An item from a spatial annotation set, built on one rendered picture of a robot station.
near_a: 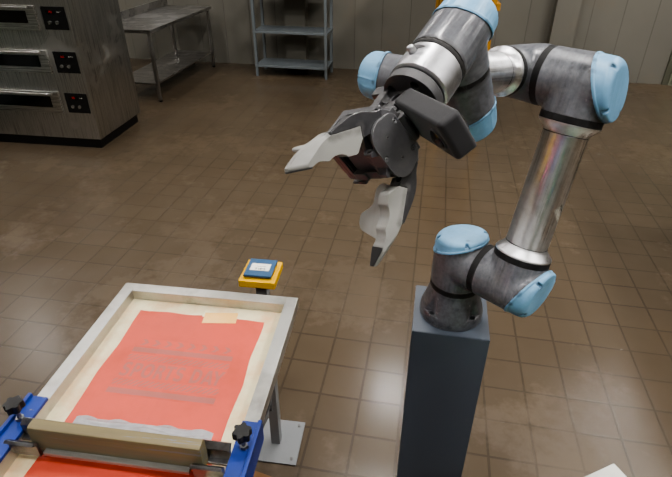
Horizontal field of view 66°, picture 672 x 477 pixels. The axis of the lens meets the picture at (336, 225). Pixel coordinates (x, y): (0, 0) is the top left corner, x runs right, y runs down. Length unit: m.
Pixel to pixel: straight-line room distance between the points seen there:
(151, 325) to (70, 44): 4.08
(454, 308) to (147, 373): 0.86
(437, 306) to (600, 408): 1.78
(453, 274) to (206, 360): 0.76
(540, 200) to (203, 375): 0.98
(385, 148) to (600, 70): 0.57
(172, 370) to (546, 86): 1.18
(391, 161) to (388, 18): 7.45
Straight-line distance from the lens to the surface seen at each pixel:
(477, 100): 0.71
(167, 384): 1.52
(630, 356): 3.27
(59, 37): 5.54
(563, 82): 1.05
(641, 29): 8.39
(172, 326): 1.69
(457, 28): 0.65
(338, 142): 0.51
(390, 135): 0.55
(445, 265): 1.18
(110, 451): 1.36
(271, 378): 1.43
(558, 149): 1.06
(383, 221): 0.56
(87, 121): 5.69
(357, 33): 8.07
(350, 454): 2.49
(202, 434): 1.39
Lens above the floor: 2.05
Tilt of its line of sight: 31 degrees down
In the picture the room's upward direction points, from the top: straight up
